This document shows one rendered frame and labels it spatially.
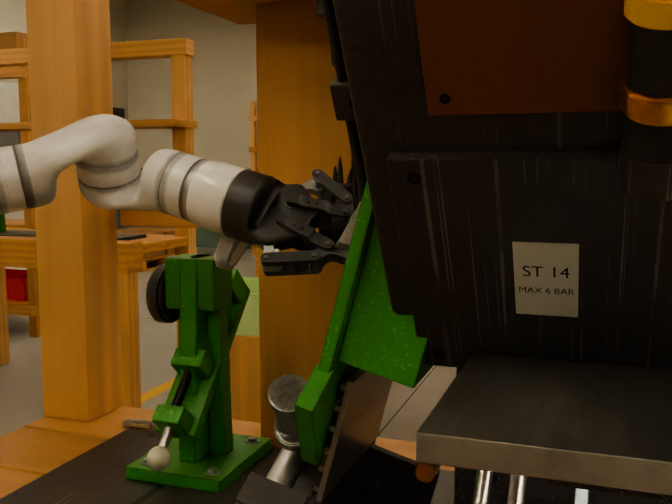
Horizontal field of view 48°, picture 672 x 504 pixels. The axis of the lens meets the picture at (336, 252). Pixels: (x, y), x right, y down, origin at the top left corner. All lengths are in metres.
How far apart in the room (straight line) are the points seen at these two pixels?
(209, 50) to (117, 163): 11.40
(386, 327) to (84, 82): 0.74
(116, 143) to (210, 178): 0.12
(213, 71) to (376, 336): 11.59
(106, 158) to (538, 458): 0.58
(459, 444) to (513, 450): 0.03
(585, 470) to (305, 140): 0.70
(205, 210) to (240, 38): 11.26
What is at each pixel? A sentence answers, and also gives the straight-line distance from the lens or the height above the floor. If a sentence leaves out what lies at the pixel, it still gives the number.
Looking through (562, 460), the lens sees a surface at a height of 1.12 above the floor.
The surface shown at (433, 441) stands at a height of 1.13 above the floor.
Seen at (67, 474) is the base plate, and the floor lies 0.90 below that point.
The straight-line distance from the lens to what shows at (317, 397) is 0.64.
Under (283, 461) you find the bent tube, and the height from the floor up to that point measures 1.00.
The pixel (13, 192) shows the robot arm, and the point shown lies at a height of 1.25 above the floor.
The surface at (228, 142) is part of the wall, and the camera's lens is 11.98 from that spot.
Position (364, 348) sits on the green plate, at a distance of 0.65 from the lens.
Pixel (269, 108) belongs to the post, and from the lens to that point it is 1.06.
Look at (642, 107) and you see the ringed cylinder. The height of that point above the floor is 1.31.
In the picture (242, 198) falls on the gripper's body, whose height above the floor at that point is 1.25.
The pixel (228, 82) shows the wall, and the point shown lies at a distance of 12.04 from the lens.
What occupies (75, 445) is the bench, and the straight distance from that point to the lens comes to 1.20.
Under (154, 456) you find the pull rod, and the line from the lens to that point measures 0.93.
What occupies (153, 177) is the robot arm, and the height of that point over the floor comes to 1.27.
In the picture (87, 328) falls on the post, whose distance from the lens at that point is 1.25.
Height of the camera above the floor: 1.28
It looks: 6 degrees down
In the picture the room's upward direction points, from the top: straight up
